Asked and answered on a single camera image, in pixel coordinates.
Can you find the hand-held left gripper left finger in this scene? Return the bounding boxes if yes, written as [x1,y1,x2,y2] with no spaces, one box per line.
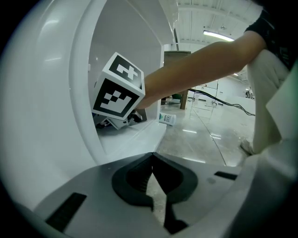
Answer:
[34,152,163,238]

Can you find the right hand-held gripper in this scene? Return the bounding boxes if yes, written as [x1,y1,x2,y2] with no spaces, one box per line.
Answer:
[92,52,148,131]

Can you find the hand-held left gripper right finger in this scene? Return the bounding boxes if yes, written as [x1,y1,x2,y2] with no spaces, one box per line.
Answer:
[152,152,242,234]

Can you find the person's right forearm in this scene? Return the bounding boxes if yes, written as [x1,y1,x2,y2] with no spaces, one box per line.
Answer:
[136,31,267,110]

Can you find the white bottle with blue label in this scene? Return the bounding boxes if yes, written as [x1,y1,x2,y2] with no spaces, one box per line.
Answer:
[158,112,177,127]

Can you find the beige grey trousers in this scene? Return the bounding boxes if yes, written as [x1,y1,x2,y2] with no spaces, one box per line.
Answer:
[246,50,291,154]

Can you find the long ceiling light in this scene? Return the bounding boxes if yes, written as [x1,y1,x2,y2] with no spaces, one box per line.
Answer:
[203,30,235,42]

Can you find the black shirt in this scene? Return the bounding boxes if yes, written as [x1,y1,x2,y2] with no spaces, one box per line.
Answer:
[244,9,294,70]

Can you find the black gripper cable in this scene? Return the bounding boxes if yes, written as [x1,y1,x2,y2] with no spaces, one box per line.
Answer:
[188,88,256,116]

